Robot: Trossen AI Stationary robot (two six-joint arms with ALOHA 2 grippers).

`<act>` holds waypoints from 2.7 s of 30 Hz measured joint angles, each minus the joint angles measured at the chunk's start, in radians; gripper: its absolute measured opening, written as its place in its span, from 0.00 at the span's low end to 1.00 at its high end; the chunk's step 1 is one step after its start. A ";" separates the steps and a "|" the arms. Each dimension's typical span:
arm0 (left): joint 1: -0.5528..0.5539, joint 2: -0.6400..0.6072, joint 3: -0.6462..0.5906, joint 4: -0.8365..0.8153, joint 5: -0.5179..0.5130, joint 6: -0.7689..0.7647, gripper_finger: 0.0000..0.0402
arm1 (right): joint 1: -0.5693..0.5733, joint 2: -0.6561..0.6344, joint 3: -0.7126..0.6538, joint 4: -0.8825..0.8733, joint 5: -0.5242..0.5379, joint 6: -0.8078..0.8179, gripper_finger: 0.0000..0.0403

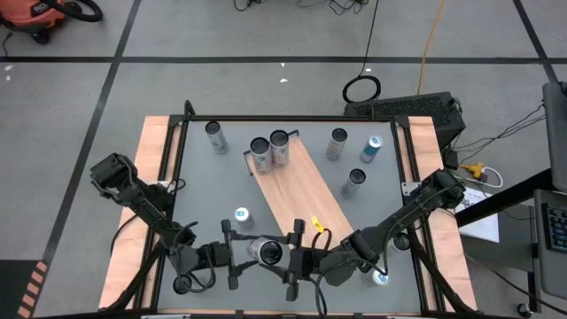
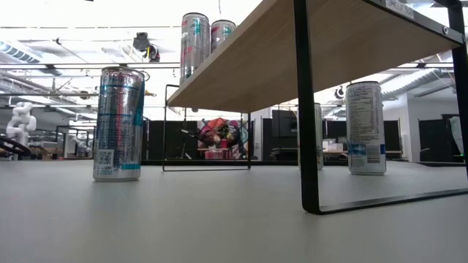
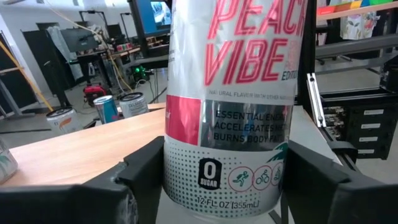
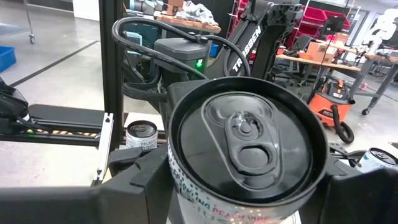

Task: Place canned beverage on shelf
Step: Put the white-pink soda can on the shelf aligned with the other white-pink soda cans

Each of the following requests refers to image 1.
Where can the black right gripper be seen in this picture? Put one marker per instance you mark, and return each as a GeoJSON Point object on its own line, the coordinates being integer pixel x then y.
{"type": "Point", "coordinates": [310, 263]}

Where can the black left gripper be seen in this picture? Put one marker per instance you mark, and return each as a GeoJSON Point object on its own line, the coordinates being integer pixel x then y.
{"type": "Point", "coordinates": [215, 257]}

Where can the Celsius peach vibe can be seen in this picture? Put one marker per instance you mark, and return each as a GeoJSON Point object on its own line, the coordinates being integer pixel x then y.
{"type": "Point", "coordinates": [279, 146]}
{"type": "Point", "coordinates": [266, 251]}
{"type": "Point", "coordinates": [261, 153]}

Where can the blue silver Red Bull can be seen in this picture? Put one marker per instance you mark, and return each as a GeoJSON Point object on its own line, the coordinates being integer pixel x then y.
{"type": "Point", "coordinates": [371, 150]}
{"type": "Point", "coordinates": [380, 278]}
{"type": "Point", "coordinates": [243, 216]}

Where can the Celsius arctic vibe can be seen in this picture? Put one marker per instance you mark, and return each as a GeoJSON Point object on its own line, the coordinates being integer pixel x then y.
{"type": "Point", "coordinates": [353, 184]}
{"type": "Point", "coordinates": [217, 141]}

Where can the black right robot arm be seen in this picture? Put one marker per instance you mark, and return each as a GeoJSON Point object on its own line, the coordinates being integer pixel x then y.
{"type": "Point", "coordinates": [398, 217]}

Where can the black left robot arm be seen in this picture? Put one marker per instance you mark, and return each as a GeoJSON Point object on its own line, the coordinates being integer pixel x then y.
{"type": "Point", "coordinates": [146, 204]}

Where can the black computer case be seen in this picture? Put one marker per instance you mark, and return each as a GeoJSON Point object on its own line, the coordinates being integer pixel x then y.
{"type": "Point", "coordinates": [407, 108]}

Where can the white paper sheet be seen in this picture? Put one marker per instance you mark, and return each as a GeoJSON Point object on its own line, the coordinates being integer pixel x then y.
{"type": "Point", "coordinates": [485, 226]}

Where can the yellow power plug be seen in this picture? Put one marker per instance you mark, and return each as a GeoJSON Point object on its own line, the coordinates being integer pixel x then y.
{"type": "Point", "coordinates": [474, 169]}

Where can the black desk leg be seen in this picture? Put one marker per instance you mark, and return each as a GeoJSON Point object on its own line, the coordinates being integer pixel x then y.
{"type": "Point", "coordinates": [505, 198]}

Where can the black orange striped mat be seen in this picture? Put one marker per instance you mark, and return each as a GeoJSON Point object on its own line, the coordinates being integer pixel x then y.
{"type": "Point", "coordinates": [11, 288]}

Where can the black caster wheel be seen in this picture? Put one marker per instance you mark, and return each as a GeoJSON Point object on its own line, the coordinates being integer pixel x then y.
{"type": "Point", "coordinates": [524, 308]}

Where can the black keyboard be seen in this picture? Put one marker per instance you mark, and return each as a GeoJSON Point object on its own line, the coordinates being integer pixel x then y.
{"type": "Point", "coordinates": [558, 228]}

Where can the grey desk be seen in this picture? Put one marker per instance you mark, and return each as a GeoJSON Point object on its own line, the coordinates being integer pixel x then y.
{"type": "Point", "coordinates": [556, 133]}

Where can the orange shop vacuum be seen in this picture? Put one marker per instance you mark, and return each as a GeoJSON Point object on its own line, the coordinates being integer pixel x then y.
{"type": "Point", "coordinates": [31, 15]}

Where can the wooden shelf with black frame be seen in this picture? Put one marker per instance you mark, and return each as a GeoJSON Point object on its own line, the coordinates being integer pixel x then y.
{"type": "Point", "coordinates": [301, 190]}

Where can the black aluminium table frame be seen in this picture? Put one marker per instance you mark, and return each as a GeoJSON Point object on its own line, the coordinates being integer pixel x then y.
{"type": "Point", "coordinates": [288, 118]}

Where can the grey metal bracket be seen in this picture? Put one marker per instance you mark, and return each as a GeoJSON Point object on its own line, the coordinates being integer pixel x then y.
{"type": "Point", "coordinates": [409, 188]}

